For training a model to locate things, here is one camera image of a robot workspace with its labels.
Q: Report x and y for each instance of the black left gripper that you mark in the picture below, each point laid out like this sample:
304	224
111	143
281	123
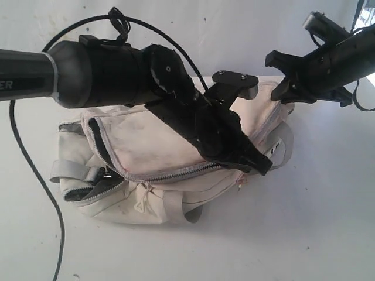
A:
214	130

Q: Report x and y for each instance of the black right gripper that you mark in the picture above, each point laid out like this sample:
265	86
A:
323	75

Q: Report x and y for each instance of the white fabric backpack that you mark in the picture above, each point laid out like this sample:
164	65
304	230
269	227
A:
124	165

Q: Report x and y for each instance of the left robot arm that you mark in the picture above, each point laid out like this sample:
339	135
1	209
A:
92	73

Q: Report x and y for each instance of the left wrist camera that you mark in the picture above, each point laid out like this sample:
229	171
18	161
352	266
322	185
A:
228	86

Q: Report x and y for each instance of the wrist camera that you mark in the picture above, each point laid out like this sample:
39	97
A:
228	86
321	27

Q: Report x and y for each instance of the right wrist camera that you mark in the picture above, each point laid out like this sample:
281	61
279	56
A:
321	27

